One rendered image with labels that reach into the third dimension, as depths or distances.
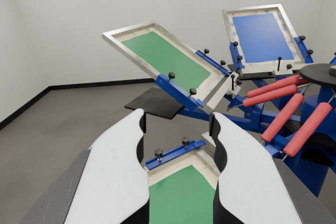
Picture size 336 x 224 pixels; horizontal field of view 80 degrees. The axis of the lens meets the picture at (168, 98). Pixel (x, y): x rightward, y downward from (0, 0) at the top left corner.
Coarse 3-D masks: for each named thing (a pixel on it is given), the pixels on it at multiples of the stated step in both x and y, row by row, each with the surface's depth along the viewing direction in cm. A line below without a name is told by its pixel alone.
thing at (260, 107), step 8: (288, 96) 142; (256, 104) 133; (280, 104) 145; (248, 112) 130; (256, 112) 125; (264, 112) 129; (272, 112) 128; (256, 120) 126; (264, 120) 129; (272, 120) 126; (296, 120) 119; (256, 128) 129; (280, 136) 103; (288, 136) 107; (264, 144) 103; (272, 144) 104; (280, 144) 100; (304, 144) 107; (288, 160) 98; (296, 160) 97
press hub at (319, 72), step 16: (320, 64) 113; (320, 80) 95; (320, 96) 107; (304, 112) 113; (288, 128) 113; (320, 128) 107; (320, 144) 101; (304, 160) 120; (320, 160) 105; (304, 176) 124; (320, 176) 121
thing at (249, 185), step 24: (216, 120) 12; (216, 144) 10; (240, 144) 10; (240, 168) 9; (264, 168) 9; (216, 192) 8; (240, 192) 7; (264, 192) 8; (216, 216) 7; (240, 216) 7; (264, 216) 7; (288, 216) 7
